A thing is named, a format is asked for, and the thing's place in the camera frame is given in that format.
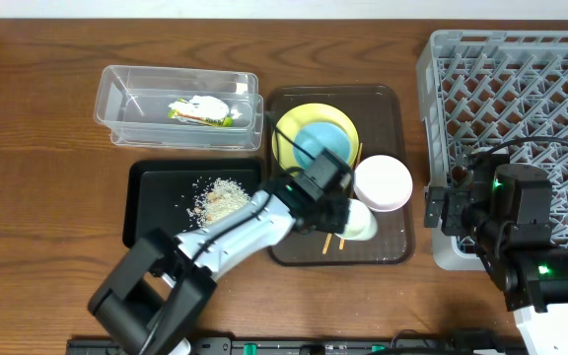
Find black plastic tray bin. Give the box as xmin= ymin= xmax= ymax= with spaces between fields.
xmin=122 ymin=158 xmax=263 ymax=248

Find light blue bowl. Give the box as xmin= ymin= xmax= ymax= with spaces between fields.
xmin=293 ymin=122 xmax=351 ymax=169

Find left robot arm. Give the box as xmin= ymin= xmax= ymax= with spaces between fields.
xmin=88 ymin=150 xmax=354 ymax=355

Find green snack wrapper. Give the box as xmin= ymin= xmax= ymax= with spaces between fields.
xmin=168 ymin=109 xmax=233 ymax=127

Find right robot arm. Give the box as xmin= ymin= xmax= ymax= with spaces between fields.
xmin=424 ymin=153 xmax=568 ymax=354

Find dark brown serving tray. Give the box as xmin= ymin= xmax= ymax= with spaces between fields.
xmin=267 ymin=85 xmax=415 ymax=267

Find pale green cup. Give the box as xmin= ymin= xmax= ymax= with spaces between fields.
xmin=340 ymin=199 xmax=378 ymax=242

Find left black cable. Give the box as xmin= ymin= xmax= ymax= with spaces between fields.
xmin=263 ymin=110 xmax=310 ymax=174

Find pink bowl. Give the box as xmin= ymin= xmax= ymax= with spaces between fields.
xmin=354 ymin=155 xmax=413 ymax=212

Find clear plastic bin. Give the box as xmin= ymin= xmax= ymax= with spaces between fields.
xmin=95 ymin=65 xmax=263 ymax=151

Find rice food scraps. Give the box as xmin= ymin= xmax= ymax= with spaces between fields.
xmin=186 ymin=177 xmax=250 ymax=228

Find grey dishwasher rack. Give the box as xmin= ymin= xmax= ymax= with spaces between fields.
xmin=416 ymin=30 xmax=568 ymax=249

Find yellow plate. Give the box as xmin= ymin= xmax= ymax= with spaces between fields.
xmin=272 ymin=103 xmax=359 ymax=170

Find white napkin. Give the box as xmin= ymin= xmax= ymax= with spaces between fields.
xmin=169 ymin=96 xmax=230 ymax=120

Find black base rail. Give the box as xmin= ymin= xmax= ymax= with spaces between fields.
xmin=64 ymin=335 xmax=527 ymax=355

